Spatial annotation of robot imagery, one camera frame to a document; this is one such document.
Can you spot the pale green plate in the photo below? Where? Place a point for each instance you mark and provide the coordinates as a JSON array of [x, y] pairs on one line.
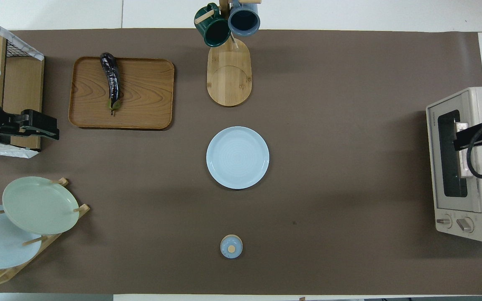
[[40, 205]]

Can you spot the dark green mug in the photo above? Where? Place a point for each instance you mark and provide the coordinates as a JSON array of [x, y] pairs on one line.
[[216, 31]]

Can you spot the toaster oven glass door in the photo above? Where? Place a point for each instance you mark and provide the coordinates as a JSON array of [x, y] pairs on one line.
[[434, 175]]

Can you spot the small light blue plate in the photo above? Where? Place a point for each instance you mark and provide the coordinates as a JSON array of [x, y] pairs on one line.
[[237, 158]]

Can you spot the rectangular wooden tray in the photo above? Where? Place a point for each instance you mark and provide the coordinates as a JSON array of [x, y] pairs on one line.
[[144, 92]]

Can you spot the wooden plate rack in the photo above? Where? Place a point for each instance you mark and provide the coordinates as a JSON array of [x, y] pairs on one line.
[[83, 209]]

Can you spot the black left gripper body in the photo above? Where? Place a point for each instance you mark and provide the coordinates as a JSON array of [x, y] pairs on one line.
[[11, 125]]

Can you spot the dark purple eggplant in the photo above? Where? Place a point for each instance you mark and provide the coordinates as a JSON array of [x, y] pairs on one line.
[[112, 79]]

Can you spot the wooden mug tree stand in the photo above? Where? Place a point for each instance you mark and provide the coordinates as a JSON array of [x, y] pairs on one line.
[[229, 79]]

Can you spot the low wooden box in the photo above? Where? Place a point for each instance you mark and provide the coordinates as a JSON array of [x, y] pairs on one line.
[[23, 83]]

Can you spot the round oven knob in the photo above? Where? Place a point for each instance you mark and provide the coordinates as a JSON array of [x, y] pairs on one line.
[[465, 225], [444, 220]]

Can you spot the large brown table mat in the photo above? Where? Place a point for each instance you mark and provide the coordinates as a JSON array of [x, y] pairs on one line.
[[308, 83]]

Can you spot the blue grey mug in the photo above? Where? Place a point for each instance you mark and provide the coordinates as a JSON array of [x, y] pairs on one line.
[[244, 19]]

